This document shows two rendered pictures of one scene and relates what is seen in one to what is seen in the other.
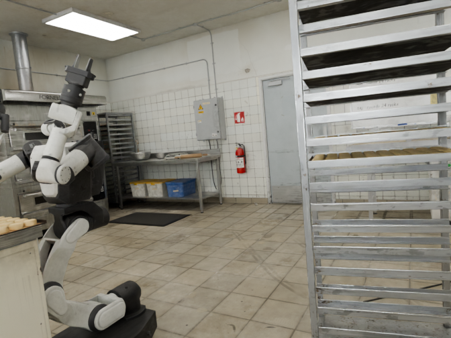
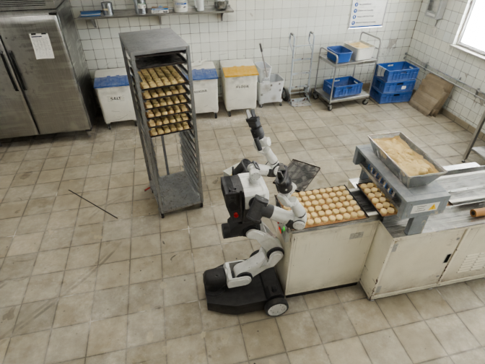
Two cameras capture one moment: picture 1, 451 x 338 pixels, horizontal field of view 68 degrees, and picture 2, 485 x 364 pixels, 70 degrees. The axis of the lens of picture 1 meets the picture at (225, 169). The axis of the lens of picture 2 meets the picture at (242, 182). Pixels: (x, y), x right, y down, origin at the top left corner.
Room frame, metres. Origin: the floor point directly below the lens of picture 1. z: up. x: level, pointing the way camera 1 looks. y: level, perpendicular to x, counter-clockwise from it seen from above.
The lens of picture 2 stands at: (3.01, 2.16, 2.65)
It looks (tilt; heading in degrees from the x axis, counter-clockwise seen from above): 37 degrees down; 228
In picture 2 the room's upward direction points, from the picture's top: straight up
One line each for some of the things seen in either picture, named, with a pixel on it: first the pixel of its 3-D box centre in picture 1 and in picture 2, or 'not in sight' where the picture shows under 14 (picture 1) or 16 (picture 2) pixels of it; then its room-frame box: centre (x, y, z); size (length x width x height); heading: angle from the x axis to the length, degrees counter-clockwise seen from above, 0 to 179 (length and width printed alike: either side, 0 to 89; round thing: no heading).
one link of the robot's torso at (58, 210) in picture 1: (82, 216); (240, 225); (1.78, 0.79, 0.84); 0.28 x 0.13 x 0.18; 150
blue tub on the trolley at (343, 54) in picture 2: not in sight; (338, 54); (-2.06, -1.03, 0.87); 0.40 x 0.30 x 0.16; 64
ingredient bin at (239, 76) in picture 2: not in sight; (238, 88); (-0.70, -1.99, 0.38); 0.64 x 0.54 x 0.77; 58
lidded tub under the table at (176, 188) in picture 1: (181, 187); not in sight; (5.88, 0.81, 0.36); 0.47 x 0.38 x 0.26; 152
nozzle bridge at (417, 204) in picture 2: not in sight; (392, 185); (0.74, 1.40, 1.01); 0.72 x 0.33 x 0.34; 59
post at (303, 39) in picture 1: (312, 171); (149, 145); (1.79, -0.46, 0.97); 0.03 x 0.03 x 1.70; 71
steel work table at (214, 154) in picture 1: (167, 180); not in sight; (6.03, 1.07, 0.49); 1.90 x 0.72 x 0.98; 60
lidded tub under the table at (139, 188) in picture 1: (145, 187); not in sight; (6.30, 1.54, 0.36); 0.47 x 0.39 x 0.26; 149
